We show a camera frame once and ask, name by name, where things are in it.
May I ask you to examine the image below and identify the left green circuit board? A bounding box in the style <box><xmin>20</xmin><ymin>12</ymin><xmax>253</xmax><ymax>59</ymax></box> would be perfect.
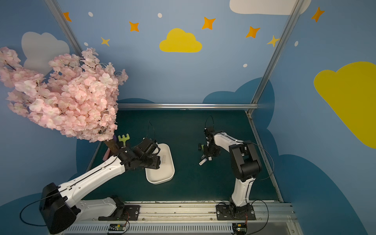
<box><xmin>108</xmin><ymin>224</ymin><xmax>126</xmax><ymax>234</ymax></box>

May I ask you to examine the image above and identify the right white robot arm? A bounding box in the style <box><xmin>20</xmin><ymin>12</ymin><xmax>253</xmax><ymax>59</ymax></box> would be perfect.
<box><xmin>199</xmin><ymin>128</ymin><xmax>262</xmax><ymax>213</ymax></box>

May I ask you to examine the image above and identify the right green circuit board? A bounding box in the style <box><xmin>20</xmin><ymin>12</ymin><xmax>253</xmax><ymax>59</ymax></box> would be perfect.
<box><xmin>232</xmin><ymin>223</ymin><xmax>248</xmax><ymax>235</ymax></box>

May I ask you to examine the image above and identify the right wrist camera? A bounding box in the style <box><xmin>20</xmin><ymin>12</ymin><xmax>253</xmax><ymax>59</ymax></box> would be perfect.
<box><xmin>204</xmin><ymin>127</ymin><xmax>214</xmax><ymax>142</ymax></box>

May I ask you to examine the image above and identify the green toy rake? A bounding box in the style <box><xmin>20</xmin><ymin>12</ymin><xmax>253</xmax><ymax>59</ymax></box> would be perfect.
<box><xmin>117</xmin><ymin>133</ymin><xmax>130</xmax><ymax>147</ymax></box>

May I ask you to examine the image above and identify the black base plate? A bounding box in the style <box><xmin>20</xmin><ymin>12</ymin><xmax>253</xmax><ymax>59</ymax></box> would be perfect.
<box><xmin>215</xmin><ymin>202</ymin><xmax>256</xmax><ymax>220</ymax></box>
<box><xmin>98</xmin><ymin>205</ymin><xmax>141</xmax><ymax>221</ymax></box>

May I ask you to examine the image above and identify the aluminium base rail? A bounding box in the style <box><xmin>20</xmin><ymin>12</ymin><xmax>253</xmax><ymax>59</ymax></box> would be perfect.
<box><xmin>61</xmin><ymin>200</ymin><xmax>303</xmax><ymax>235</ymax></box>

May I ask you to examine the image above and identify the white oval storage box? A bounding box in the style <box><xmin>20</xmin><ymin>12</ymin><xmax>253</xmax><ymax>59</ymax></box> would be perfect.
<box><xmin>145</xmin><ymin>144</ymin><xmax>175</xmax><ymax>185</ymax></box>

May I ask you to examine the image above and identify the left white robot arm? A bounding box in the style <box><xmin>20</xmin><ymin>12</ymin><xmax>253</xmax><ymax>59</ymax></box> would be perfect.
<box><xmin>39</xmin><ymin>145</ymin><xmax>163</xmax><ymax>235</ymax></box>

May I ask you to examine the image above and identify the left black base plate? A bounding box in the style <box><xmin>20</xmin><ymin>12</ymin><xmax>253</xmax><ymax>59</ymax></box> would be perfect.
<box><xmin>98</xmin><ymin>205</ymin><xmax>141</xmax><ymax>221</ymax></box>

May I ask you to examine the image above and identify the white purple usb drive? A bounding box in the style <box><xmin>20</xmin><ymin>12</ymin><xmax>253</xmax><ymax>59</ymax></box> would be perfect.
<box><xmin>199</xmin><ymin>159</ymin><xmax>207</xmax><ymax>165</ymax></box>

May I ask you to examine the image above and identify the green circuit board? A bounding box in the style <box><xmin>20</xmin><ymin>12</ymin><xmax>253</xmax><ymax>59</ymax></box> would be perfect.
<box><xmin>232</xmin><ymin>223</ymin><xmax>248</xmax><ymax>235</ymax></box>
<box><xmin>108</xmin><ymin>224</ymin><xmax>126</xmax><ymax>234</ymax></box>

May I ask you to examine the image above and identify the pink cherry blossom tree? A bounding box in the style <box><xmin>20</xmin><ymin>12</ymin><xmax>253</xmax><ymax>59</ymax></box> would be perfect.
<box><xmin>1</xmin><ymin>47</ymin><xmax>128</xmax><ymax>142</ymax></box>

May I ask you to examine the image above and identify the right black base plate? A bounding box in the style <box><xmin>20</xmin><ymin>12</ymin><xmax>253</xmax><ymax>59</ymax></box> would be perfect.
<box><xmin>215</xmin><ymin>202</ymin><xmax>256</xmax><ymax>220</ymax></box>

